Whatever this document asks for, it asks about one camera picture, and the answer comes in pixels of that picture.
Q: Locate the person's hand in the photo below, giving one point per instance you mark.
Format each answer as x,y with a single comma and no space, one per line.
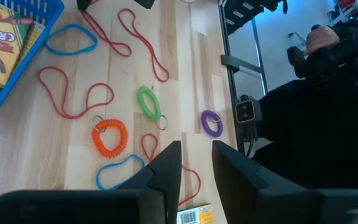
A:
322,39

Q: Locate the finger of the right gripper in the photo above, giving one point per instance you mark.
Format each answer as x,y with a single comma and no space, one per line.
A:
145,3
85,4

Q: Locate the blue rubber band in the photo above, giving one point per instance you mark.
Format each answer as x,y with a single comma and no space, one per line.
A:
98,180
70,53

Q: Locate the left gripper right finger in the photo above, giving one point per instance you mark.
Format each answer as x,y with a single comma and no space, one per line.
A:
275,205

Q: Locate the person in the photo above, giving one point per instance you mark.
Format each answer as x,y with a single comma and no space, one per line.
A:
306,130

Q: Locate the green yellow Crayola crayon box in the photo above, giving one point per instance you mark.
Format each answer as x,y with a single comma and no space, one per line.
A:
2,46

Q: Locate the red rubber band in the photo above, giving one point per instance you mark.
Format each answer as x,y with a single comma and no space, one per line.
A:
71,117
126,55
163,81
200,183
149,134

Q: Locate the black table-level camera box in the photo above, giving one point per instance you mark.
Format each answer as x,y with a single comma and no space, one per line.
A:
245,111

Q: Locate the small yellow crayon box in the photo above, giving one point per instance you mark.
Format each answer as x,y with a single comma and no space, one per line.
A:
34,35
204,214

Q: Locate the black aluminium table frame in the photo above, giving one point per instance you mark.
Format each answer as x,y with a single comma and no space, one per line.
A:
232,60

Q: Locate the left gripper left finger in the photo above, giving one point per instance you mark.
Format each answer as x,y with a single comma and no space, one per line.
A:
73,208

